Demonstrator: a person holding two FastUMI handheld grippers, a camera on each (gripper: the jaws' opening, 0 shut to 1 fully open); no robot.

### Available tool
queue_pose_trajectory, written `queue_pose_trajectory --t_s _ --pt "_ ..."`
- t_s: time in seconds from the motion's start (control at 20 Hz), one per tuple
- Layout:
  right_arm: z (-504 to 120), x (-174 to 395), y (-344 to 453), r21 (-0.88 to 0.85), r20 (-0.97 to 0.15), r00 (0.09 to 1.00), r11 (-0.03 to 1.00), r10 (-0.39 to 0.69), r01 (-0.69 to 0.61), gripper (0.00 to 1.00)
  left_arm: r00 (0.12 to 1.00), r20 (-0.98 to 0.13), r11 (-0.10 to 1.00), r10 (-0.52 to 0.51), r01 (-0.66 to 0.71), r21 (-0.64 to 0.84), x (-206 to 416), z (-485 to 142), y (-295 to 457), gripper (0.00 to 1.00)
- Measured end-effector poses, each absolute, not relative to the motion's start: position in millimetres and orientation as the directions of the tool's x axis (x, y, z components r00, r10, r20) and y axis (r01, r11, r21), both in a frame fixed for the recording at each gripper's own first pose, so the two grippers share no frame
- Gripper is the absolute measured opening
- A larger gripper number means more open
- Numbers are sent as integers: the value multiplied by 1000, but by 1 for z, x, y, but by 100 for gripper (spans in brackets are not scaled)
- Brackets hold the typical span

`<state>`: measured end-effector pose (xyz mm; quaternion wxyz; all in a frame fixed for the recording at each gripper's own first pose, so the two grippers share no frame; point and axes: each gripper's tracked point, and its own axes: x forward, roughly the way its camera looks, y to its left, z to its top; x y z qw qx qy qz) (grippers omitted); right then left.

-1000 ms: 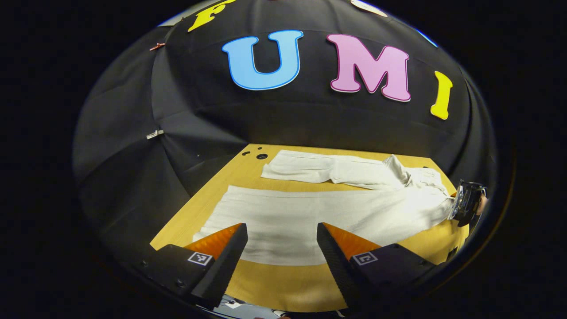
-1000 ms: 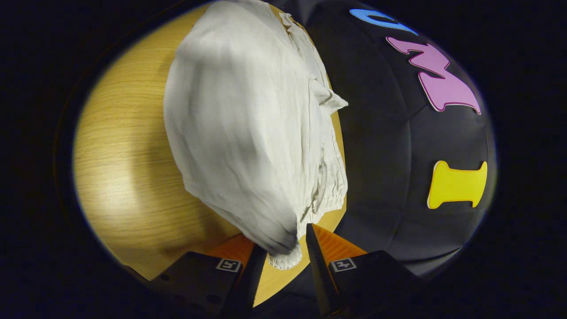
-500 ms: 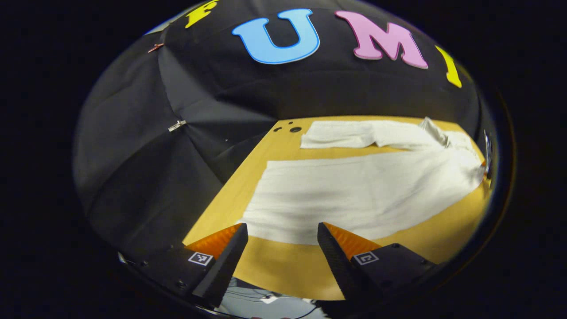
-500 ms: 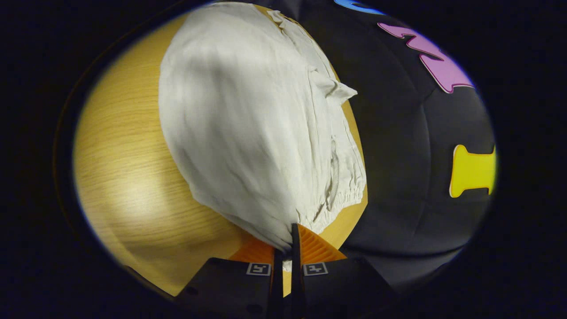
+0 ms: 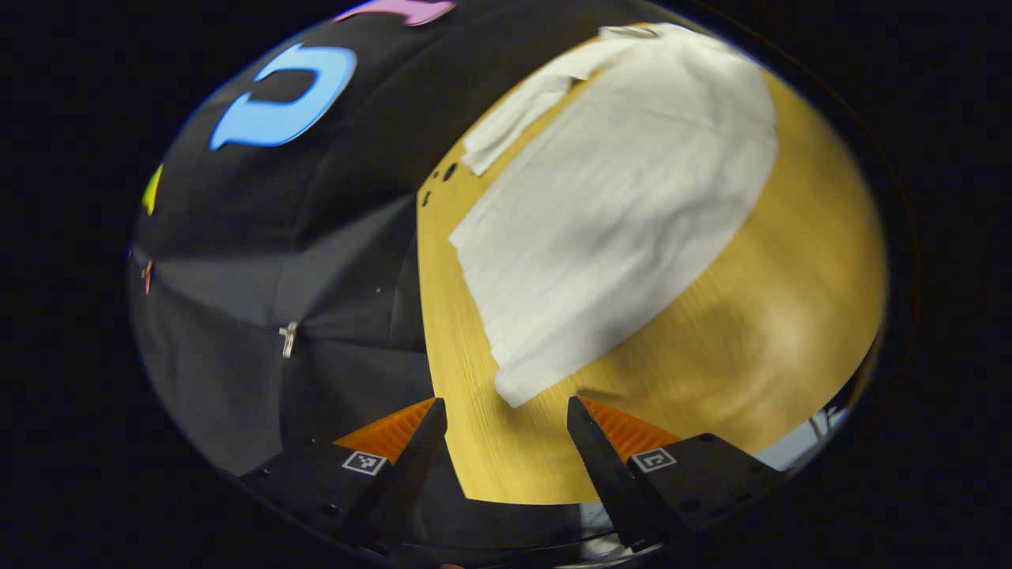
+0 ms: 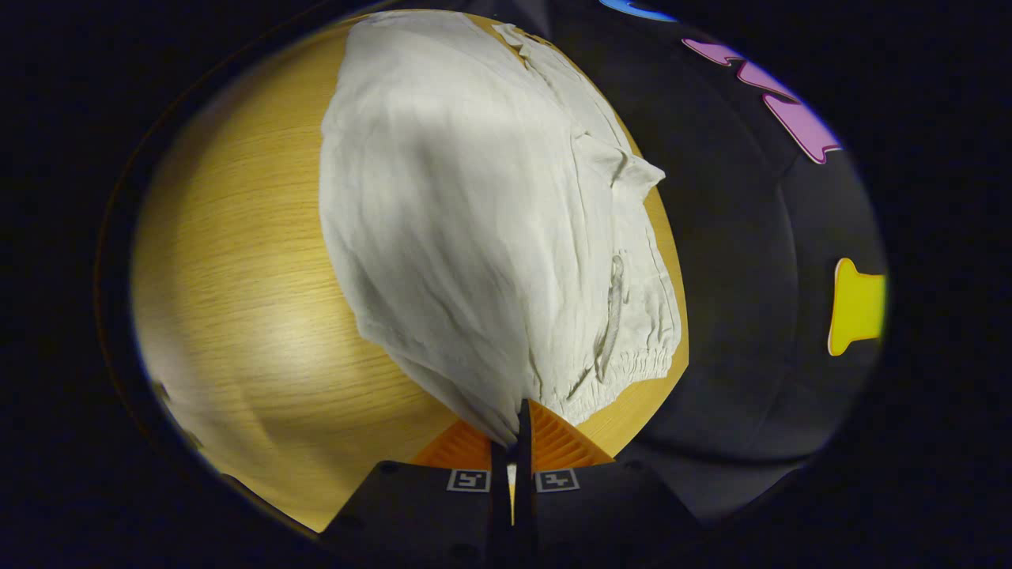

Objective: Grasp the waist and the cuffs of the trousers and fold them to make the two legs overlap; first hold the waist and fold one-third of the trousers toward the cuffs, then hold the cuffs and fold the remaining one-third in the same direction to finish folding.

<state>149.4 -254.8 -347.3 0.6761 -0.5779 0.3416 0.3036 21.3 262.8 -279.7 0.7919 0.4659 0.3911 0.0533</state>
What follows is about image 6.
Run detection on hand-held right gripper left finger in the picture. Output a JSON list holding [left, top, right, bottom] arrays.
[[316, 419, 513, 569]]

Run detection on black backdrop cloth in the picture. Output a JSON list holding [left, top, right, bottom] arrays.
[[443, 0, 890, 526]]

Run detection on white jeans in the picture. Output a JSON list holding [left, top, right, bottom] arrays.
[[319, 9, 682, 447]]

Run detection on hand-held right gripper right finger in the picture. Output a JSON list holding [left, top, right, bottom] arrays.
[[514, 399, 704, 569]]

